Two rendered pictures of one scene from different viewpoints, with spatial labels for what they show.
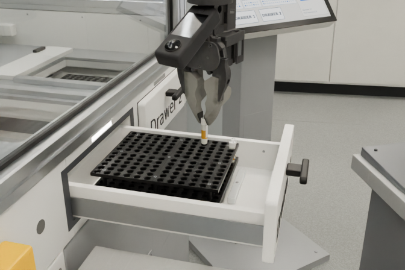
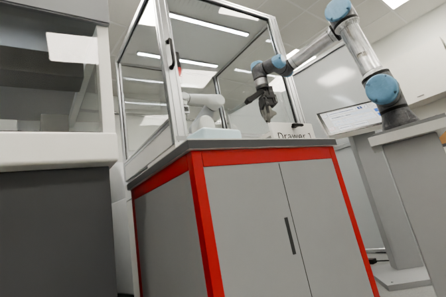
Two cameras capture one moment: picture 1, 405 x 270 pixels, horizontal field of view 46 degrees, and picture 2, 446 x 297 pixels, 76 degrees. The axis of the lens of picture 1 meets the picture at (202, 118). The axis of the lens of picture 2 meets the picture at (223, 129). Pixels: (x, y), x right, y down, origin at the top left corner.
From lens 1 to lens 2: 1.17 m
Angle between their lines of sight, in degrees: 55
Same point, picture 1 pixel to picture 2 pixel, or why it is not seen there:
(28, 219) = not seen: hidden behind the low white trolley
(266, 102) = (383, 172)
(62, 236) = not seen: hidden behind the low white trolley
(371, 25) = not seen: outside the picture
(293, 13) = (375, 120)
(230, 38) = (268, 95)
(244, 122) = (371, 183)
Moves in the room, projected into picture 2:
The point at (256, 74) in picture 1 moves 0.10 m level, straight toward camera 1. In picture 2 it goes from (370, 156) to (364, 156)
